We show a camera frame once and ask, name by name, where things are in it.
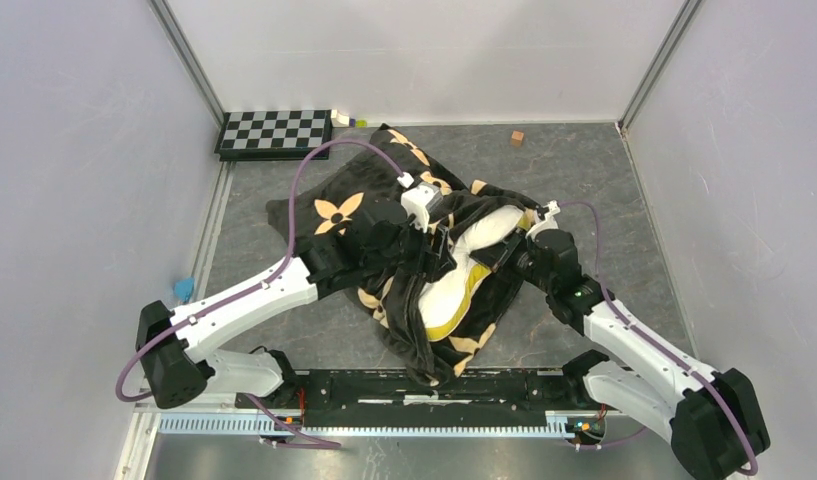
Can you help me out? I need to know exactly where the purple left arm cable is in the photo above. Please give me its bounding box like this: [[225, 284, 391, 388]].
[[115, 137, 409, 404]]

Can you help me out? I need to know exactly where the small white block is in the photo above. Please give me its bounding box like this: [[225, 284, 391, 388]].
[[330, 109, 354, 128]]

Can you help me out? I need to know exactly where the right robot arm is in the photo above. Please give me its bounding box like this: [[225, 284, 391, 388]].
[[471, 229, 771, 479]]

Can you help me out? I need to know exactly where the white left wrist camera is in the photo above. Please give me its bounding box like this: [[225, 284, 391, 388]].
[[397, 172, 443, 232]]

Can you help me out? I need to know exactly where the blue clip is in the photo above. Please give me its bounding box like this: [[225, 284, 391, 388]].
[[173, 277, 195, 304]]

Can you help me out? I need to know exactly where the small wooden cube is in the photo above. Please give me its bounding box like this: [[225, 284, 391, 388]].
[[510, 131, 525, 147]]

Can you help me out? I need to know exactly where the black white checkerboard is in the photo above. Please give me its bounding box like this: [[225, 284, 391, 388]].
[[214, 109, 333, 161]]

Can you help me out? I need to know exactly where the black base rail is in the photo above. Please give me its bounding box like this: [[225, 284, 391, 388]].
[[261, 368, 601, 428]]

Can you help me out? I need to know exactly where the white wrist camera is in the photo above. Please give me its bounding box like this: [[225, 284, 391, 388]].
[[527, 200, 561, 240], [397, 172, 443, 232]]

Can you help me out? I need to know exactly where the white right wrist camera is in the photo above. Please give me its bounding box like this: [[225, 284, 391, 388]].
[[527, 200, 561, 240]]

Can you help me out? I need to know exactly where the white pillow with yellow edge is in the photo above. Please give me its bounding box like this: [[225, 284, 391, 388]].
[[417, 205, 534, 342]]

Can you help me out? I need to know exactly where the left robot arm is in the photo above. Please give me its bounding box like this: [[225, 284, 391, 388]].
[[135, 200, 455, 409]]

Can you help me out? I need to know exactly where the white toothed cable duct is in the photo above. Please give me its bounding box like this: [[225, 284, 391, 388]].
[[158, 411, 604, 440]]

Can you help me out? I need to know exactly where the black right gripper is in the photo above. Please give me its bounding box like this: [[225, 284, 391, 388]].
[[471, 225, 555, 294]]

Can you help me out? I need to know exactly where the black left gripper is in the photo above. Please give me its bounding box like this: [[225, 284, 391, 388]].
[[364, 212, 457, 283]]

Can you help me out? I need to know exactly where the black pillowcase with yellow flowers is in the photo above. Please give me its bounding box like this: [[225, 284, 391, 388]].
[[266, 126, 539, 387]]

